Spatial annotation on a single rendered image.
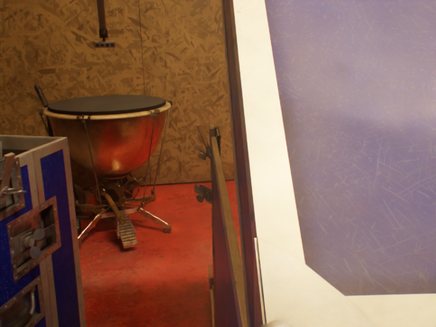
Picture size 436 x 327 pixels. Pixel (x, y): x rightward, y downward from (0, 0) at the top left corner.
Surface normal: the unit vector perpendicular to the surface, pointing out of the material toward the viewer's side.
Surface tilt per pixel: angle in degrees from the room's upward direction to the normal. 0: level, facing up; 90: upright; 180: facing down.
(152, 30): 90
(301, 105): 42
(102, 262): 0
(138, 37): 90
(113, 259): 0
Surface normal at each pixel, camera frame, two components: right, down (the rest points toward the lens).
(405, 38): 0.02, -0.55
